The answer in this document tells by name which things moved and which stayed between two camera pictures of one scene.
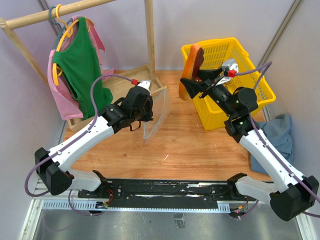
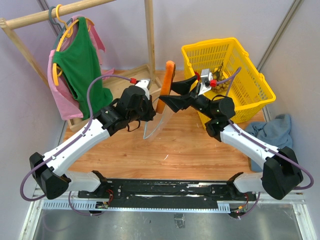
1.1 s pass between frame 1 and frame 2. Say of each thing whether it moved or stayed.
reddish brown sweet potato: moved
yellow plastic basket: stayed
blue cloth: stayed
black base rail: stayed
